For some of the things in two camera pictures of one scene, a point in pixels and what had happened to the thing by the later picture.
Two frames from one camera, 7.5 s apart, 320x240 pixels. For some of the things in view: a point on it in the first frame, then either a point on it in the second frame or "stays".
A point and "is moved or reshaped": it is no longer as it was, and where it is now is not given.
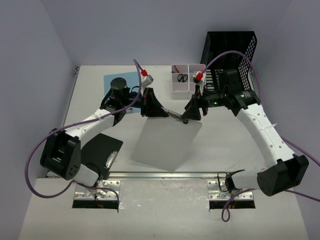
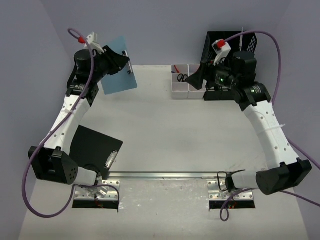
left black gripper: [144, 102] to [107, 60]
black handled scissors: [181, 78] stays
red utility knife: [177, 70] stays
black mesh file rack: [226, 50] stays
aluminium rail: [181, 175] stays
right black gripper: [193, 112] to [207, 72]
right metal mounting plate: [217, 191] stays
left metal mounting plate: [103, 190] stays
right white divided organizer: [192, 69] stays
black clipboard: [101, 150] stays
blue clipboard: [132, 79] is moved or reshaped
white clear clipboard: [163, 141] to [241, 40]
